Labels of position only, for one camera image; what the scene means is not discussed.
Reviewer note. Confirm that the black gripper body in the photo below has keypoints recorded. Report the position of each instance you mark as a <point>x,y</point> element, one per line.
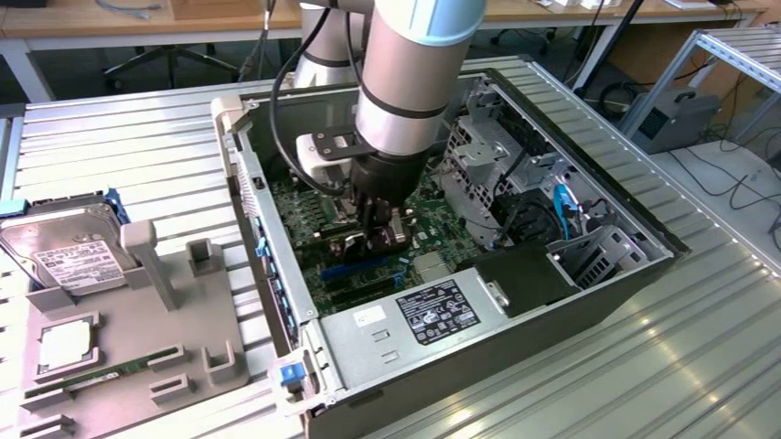
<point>390,178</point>

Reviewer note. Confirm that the dark graphics card green board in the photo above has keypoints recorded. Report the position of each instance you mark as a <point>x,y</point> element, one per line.
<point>349,250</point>

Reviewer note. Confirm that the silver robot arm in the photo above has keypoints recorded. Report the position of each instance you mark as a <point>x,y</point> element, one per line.
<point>402,82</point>

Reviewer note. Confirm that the silver CPU socket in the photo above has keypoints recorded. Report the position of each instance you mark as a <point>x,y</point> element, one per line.
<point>341,214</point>

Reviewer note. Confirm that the green RAM stick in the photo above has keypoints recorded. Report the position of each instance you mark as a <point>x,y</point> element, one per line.
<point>122,365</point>
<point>339,234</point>

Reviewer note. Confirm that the green motherboard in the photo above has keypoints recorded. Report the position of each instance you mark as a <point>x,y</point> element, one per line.
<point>440,215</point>

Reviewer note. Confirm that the blue expansion slot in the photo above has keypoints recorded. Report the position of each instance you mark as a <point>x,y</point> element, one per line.
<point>357,270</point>

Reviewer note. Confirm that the blue slot retention clip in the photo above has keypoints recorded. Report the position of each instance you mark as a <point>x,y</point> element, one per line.
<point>401,275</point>

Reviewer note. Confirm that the silver chipset heatsink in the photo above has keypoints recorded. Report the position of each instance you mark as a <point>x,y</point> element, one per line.
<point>434,267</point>

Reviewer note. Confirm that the silver drive cage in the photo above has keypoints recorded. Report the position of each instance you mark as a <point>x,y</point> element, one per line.
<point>482,160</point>

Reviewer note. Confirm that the black plastic shroud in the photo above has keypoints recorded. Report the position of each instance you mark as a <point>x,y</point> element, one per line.
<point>518,279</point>

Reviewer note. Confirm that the silver power supply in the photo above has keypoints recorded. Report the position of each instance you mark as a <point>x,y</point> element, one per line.
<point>366,347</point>

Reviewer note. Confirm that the black office chair base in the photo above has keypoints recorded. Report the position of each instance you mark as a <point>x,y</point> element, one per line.
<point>171,57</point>
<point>509,36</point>

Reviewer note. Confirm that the blue case latch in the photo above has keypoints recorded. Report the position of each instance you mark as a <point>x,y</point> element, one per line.
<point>290,374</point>

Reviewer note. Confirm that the perforated silver disk bay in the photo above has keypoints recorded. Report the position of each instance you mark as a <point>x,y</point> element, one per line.
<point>604,265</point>

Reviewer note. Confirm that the wooden desk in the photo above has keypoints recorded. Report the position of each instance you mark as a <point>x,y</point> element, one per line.
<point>549,16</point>

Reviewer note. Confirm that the open dark PC case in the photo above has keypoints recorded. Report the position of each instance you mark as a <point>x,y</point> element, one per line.
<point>610,329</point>

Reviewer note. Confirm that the gray parts rack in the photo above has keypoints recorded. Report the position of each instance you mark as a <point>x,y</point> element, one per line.
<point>153,347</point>

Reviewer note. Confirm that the black stand pole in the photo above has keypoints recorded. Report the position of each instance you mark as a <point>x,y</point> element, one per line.
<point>610,46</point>

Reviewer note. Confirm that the gray control box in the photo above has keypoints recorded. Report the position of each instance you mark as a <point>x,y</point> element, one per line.
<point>684,123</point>

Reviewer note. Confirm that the silver hard disk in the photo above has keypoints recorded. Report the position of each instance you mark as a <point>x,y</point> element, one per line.
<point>67,256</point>

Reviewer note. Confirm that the silver CPU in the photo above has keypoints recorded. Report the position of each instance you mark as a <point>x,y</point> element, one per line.
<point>67,345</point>

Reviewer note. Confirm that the blue disk carrier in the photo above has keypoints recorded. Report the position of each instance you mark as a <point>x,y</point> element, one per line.
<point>12,208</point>

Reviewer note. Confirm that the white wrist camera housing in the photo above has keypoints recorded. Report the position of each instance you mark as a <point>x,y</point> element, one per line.
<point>317,160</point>

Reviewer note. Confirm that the small blue bracket clip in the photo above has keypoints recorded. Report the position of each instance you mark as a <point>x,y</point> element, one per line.
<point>261,249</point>

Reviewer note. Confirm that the blue bracket retainer strip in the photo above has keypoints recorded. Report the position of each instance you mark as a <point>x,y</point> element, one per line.
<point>285,304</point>

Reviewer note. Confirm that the aluminium frame table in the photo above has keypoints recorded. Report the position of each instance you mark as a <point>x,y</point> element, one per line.
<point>739,48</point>

